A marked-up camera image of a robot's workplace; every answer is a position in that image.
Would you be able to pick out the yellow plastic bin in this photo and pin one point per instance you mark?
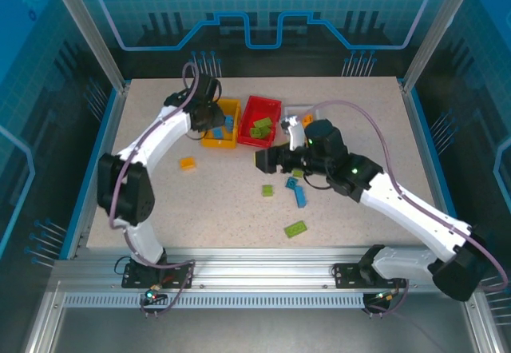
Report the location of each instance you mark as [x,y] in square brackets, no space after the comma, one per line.
[215,143]

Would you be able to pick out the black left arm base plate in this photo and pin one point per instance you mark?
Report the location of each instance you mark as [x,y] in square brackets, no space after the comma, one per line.
[133,277]

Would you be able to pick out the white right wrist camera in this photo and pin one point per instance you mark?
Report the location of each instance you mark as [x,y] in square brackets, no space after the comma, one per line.
[294,131]

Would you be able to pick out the aluminium frame post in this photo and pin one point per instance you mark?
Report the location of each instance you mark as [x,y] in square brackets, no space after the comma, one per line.
[92,29]
[435,29]

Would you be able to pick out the long blue lego brick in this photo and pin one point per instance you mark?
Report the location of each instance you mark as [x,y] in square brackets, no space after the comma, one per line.
[301,198]

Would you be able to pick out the white plastic bin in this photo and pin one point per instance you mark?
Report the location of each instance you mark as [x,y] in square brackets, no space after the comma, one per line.
[295,109]

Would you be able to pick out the aluminium mounting rail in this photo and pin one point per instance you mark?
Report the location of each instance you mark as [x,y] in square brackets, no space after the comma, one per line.
[259,271]

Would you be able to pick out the small blue lego brick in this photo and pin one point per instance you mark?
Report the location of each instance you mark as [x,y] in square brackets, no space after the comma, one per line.
[293,183]

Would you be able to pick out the small green lego brick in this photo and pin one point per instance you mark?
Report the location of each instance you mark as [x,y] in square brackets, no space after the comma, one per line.
[268,190]
[266,131]

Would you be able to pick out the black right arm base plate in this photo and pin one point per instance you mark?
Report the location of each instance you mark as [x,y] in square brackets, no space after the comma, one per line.
[347,276]

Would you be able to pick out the red plastic bin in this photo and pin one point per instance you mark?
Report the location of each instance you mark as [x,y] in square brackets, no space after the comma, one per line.
[261,105]

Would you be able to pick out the small lit connector board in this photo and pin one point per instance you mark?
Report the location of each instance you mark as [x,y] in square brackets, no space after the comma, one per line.
[152,295]
[384,297]

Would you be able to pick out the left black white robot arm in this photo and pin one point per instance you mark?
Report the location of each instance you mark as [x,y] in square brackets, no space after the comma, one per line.
[131,193]

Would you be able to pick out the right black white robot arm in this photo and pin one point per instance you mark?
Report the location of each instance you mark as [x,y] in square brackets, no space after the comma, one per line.
[407,213]

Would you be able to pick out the yellow lego brick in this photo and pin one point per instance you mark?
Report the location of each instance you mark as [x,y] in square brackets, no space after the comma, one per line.
[187,163]

